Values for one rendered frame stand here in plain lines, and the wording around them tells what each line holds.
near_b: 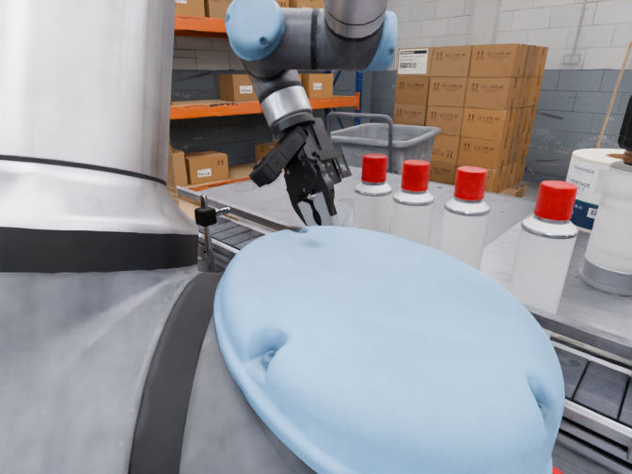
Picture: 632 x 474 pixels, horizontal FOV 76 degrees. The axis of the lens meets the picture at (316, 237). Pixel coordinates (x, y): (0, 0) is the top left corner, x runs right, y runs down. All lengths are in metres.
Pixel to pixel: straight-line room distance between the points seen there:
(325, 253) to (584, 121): 5.01
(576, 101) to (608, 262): 4.46
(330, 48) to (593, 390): 0.50
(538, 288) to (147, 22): 0.42
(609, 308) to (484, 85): 3.28
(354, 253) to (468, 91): 3.79
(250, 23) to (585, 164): 0.71
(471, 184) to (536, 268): 0.11
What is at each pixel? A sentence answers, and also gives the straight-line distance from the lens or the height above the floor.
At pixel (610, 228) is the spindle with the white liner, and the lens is 0.73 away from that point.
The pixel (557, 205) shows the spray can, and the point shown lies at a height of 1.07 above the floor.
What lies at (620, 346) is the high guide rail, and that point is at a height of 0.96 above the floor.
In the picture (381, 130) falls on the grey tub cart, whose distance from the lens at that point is 3.40.
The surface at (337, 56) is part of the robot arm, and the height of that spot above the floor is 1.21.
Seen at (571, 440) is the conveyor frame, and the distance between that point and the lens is 0.53.
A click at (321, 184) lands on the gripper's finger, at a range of 0.62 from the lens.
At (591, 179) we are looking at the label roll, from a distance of 0.99.
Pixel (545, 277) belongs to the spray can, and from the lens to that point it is 0.48.
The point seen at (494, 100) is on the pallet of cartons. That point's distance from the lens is 3.84.
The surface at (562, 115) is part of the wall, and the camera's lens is 5.19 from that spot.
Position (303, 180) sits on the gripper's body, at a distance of 0.64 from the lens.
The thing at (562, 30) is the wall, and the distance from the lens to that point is 5.25.
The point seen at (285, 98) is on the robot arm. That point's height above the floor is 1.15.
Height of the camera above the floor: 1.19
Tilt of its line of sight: 22 degrees down
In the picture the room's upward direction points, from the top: straight up
